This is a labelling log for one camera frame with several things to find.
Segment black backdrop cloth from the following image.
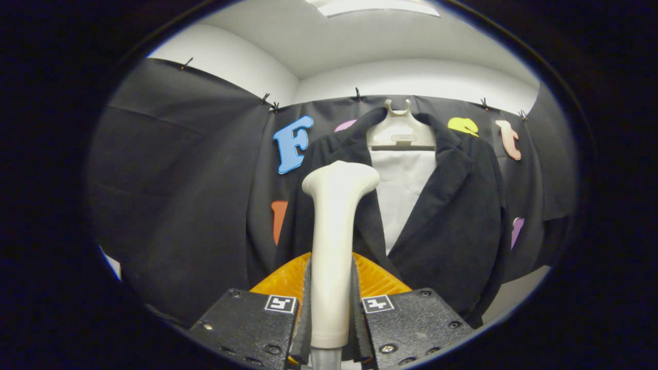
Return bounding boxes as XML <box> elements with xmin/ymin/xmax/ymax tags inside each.
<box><xmin>87</xmin><ymin>58</ymin><xmax>579</xmax><ymax>329</ymax></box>

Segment white garment steamer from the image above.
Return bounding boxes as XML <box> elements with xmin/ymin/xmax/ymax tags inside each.
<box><xmin>302</xmin><ymin>160</ymin><xmax>381</xmax><ymax>370</ymax></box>

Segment ceiling light panel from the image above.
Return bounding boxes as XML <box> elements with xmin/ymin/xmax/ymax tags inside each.
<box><xmin>306</xmin><ymin>0</ymin><xmax>442</xmax><ymax>19</ymax></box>

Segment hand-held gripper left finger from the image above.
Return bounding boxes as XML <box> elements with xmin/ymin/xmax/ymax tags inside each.
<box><xmin>188</xmin><ymin>252</ymin><xmax>313</xmax><ymax>370</ymax></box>

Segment grey cabinet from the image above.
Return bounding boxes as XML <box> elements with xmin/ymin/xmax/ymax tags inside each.
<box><xmin>481</xmin><ymin>265</ymin><xmax>551</xmax><ymax>324</ymax></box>

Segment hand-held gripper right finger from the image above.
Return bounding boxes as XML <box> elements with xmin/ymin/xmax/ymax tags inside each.
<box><xmin>352</xmin><ymin>252</ymin><xmax>474</xmax><ymax>370</ymax></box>

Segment black suit jacket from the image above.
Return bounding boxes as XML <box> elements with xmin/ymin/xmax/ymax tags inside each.
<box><xmin>246</xmin><ymin>107</ymin><xmax>509</xmax><ymax>329</ymax></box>

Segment row of small black clips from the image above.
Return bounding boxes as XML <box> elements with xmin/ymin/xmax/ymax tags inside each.
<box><xmin>180</xmin><ymin>57</ymin><xmax>529</xmax><ymax>121</ymax></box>

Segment white shirt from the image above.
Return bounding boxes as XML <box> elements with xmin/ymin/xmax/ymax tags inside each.
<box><xmin>369</xmin><ymin>149</ymin><xmax>437</xmax><ymax>255</ymax></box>

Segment white plastic hanger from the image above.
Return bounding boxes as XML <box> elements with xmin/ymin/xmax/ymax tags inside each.
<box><xmin>366</xmin><ymin>99</ymin><xmax>436</xmax><ymax>152</ymax></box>

